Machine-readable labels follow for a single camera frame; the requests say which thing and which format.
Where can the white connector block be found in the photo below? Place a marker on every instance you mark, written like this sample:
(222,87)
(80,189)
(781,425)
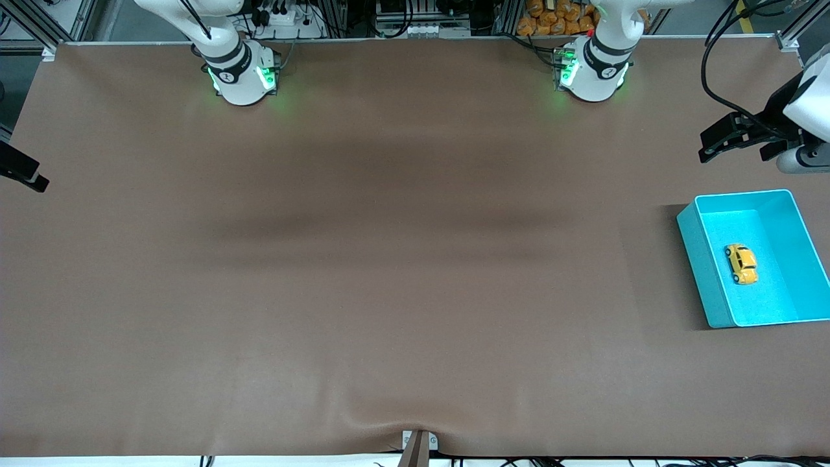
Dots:
(421,30)

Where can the aluminium frame profile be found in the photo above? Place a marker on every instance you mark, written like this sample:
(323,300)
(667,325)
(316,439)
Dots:
(48,26)

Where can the yellow beetle toy car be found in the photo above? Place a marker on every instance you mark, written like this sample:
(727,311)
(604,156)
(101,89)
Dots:
(741,264)

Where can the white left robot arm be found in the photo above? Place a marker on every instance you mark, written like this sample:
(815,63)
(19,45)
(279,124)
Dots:
(593,78)

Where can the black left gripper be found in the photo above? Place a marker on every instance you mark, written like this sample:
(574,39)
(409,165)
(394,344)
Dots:
(776,117)

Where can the turquoise plastic bin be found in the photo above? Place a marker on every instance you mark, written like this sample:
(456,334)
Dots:
(700,272)

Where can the white power strip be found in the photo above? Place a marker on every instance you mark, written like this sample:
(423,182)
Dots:
(285,19)

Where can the metal table clamp bracket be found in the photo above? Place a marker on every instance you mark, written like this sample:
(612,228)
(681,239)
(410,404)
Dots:
(418,447)

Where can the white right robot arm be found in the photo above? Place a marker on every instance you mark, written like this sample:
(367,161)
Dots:
(240,78)

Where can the brown table cover mat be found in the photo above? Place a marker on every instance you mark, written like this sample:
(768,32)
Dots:
(415,194)

